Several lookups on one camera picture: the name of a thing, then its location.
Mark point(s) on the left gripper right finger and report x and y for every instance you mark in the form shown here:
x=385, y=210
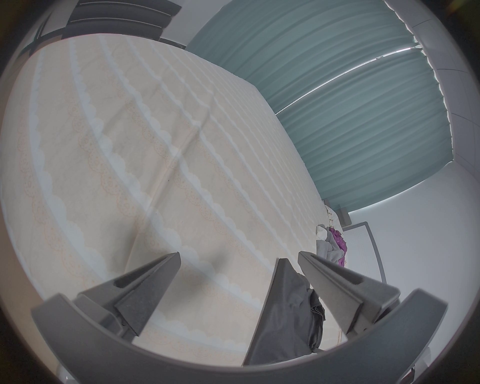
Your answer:
x=337, y=292

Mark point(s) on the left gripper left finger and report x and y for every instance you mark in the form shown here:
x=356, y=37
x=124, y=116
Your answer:
x=150, y=292

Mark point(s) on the black T-shirt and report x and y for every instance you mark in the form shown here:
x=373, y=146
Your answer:
x=285, y=315

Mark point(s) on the grey garment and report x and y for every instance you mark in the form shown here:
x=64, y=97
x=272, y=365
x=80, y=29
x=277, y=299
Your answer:
x=330, y=253

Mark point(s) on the white garment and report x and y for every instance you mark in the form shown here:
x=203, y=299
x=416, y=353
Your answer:
x=321, y=230

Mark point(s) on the white printed pillow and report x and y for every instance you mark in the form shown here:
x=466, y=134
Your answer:
x=330, y=215

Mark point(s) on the grey bedside table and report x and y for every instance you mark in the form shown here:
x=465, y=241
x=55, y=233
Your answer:
x=343, y=213

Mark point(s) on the bed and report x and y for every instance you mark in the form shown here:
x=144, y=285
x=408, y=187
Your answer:
x=131, y=150

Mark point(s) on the blue-green curtain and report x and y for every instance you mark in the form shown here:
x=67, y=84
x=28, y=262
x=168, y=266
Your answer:
x=375, y=131
x=300, y=45

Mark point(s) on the black chest of drawers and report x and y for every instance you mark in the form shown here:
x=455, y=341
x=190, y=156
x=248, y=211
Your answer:
x=123, y=18

